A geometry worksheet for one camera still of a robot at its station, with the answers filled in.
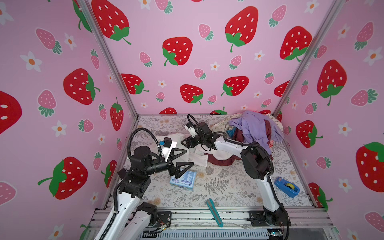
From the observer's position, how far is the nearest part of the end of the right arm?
75 centimetres

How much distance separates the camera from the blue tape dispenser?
81 cm

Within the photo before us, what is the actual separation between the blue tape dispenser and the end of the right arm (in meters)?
0.45
